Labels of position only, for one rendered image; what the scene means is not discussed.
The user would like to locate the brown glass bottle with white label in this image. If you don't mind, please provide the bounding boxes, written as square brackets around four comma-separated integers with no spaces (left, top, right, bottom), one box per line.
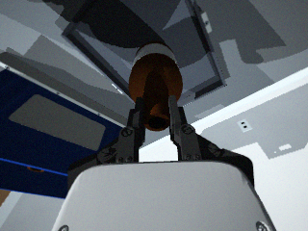
[128,40,183,132]

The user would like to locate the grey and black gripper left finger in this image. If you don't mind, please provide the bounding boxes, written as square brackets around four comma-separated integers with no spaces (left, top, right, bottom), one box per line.
[67,97,145,193]

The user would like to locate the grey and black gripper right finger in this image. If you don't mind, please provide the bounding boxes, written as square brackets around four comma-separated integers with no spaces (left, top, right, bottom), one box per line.
[167,95,255,189]

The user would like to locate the black shallow tray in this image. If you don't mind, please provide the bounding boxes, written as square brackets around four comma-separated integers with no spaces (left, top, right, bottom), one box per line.
[61,0,226,107]

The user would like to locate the blue plastic crate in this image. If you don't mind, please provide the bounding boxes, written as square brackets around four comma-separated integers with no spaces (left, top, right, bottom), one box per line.
[0,71,123,199]

